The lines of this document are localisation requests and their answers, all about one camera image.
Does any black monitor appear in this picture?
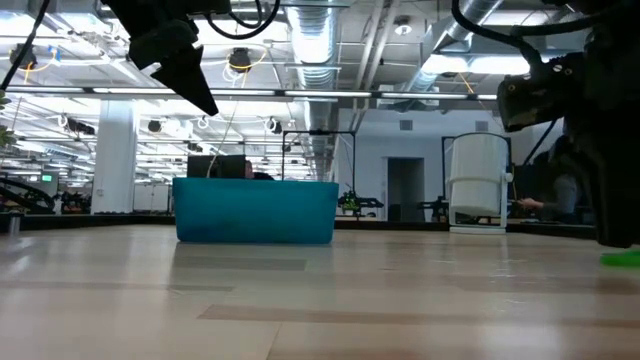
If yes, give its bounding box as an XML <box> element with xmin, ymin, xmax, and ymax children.
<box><xmin>187</xmin><ymin>154</ymin><xmax>246</xmax><ymax>180</ymax></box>

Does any green artificial plant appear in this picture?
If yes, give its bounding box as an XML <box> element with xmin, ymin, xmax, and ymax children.
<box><xmin>0</xmin><ymin>88</ymin><xmax>17</xmax><ymax>149</ymax></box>

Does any black cable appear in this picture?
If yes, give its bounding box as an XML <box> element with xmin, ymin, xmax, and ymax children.
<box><xmin>451</xmin><ymin>0</ymin><xmax>551</xmax><ymax>67</ymax></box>
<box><xmin>0</xmin><ymin>0</ymin><xmax>51</xmax><ymax>92</ymax></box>
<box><xmin>204</xmin><ymin>0</ymin><xmax>281</xmax><ymax>41</ymax></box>

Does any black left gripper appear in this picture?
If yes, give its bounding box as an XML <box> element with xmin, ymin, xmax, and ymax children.
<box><xmin>99</xmin><ymin>0</ymin><xmax>234</xmax><ymax>117</ymax></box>

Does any white column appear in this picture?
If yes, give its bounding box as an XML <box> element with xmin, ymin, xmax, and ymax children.
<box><xmin>91</xmin><ymin>99</ymin><xmax>139</xmax><ymax>215</ymax></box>

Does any green rubber band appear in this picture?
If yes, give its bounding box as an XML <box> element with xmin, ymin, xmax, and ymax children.
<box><xmin>599</xmin><ymin>249</ymin><xmax>640</xmax><ymax>269</ymax></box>

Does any black ceiling camera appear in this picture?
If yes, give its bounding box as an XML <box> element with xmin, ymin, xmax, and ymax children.
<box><xmin>228</xmin><ymin>47</ymin><xmax>253</xmax><ymax>74</ymax></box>

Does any blue plastic bin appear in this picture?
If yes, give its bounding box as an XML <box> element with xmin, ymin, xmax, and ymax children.
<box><xmin>172</xmin><ymin>177</ymin><xmax>340</xmax><ymax>246</ymax></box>

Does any person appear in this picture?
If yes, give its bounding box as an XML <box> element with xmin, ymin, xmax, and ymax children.
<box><xmin>517</xmin><ymin>133</ymin><xmax>584</xmax><ymax>224</ymax></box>
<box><xmin>243</xmin><ymin>159</ymin><xmax>275</xmax><ymax>181</ymax></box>

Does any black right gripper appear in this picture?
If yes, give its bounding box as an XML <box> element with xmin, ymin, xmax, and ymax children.
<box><xmin>497</xmin><ymin>19</ymin><xmax>640</xmax><ymax>249</ymax></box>

